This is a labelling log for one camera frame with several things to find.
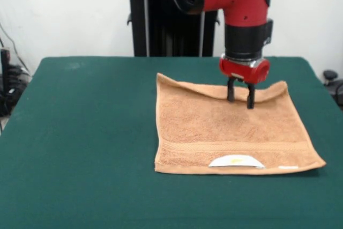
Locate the dark green table cloth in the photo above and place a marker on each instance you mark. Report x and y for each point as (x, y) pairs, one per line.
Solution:
(80, 159)

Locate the tan terry towel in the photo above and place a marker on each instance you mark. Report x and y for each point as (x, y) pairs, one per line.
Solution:
(193, 127)

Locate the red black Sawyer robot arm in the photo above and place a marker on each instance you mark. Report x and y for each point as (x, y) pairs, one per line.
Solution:
(235, 3)

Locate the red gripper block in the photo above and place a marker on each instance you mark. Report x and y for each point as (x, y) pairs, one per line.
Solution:
(241, 72)

